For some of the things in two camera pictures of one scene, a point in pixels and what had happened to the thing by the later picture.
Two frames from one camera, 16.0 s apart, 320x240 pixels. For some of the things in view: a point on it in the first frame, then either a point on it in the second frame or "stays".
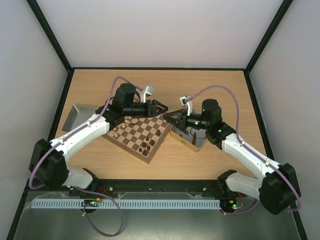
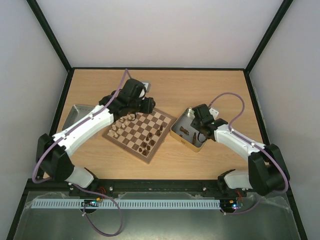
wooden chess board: [141, 136] stays
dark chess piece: [158, 133] stays
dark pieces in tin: [194, 136] stays
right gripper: [181, 120] to [200, 129]
